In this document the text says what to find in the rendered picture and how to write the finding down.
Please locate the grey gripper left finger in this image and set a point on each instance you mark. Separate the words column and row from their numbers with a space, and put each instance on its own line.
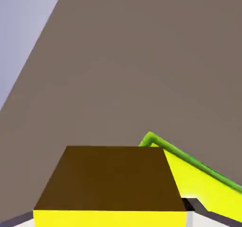
column 20, row 222

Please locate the large lime green box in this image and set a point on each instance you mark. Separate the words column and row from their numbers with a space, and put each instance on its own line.
column 200, row 183

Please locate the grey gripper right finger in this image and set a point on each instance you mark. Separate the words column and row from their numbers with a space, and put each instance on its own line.
column 200, row 217

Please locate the small yellow cube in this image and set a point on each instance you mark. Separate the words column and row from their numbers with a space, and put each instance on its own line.
column 109, row 179

